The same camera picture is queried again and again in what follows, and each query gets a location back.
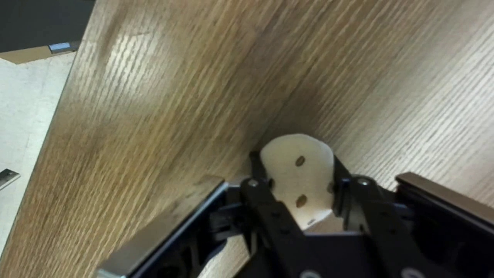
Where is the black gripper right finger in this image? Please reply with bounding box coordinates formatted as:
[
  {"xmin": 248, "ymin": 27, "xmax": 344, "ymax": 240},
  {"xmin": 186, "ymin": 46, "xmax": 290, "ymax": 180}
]
[{"xmin": 331, "ymin": 171, "xmax": 494, "ymax": 278}]

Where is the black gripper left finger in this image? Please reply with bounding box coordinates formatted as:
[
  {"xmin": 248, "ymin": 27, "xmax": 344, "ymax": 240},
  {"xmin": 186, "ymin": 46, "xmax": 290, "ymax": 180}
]
[{"xmin": 93, "ymin": 172, "xmax": 300, "ymax": 278}]

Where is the tan toy potato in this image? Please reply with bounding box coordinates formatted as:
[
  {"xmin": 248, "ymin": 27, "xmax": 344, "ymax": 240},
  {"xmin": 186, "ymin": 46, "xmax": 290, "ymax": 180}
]
[{"xmin": 259, "ymin": 134, "xmax": 336, "ymax": 231}]

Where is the flat cardboard box with label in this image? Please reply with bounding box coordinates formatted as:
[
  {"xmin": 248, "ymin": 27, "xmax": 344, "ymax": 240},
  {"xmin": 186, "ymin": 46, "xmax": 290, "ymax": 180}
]
[{"xmin": 0, "ymin": 41, "xmax": 78, "ymax": 66}]

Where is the black flat panel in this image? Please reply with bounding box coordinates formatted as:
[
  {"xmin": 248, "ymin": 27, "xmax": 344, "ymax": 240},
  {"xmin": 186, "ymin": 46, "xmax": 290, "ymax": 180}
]
[{"xmin": 0, "ymin": 0, "xmax": 97, "ymax": 52}]

